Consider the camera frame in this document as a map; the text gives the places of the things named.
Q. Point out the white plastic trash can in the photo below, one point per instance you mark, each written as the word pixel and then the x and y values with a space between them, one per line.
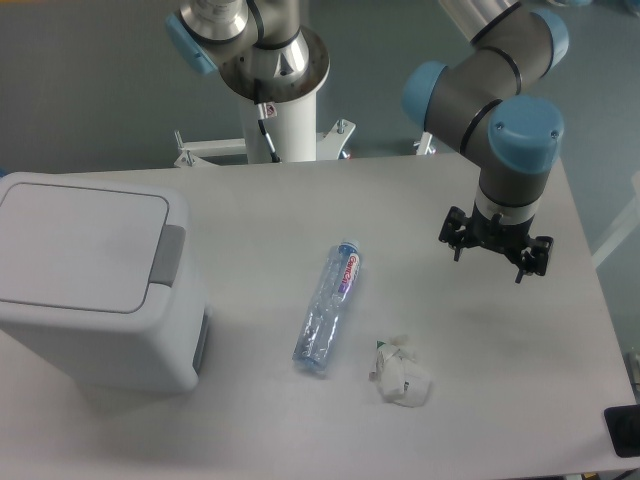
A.
pixel 157 348

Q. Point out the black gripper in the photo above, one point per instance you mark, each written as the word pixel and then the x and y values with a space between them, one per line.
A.
pixel 460 232

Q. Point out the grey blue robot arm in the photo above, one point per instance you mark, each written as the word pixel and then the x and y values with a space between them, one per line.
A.
pixel 480 109

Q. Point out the white trash can lid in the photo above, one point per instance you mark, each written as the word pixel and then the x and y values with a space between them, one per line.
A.
pixel 84 248

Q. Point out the white frame at right edge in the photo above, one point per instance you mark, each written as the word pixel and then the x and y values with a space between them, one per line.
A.
pixel 619 229

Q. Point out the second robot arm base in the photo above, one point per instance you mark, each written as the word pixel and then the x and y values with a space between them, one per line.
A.
pixel 261 49

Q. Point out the black device at table edge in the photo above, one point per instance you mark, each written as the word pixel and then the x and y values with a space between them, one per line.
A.
pixel 623 426

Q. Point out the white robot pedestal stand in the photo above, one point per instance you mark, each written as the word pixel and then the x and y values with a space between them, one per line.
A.
pixel 273 133

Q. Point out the crumpled white paper carton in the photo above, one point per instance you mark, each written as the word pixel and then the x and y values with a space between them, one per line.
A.
pixel 399 378

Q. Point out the clear plastic water bottle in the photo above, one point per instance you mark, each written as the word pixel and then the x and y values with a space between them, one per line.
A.
pixel 327 307

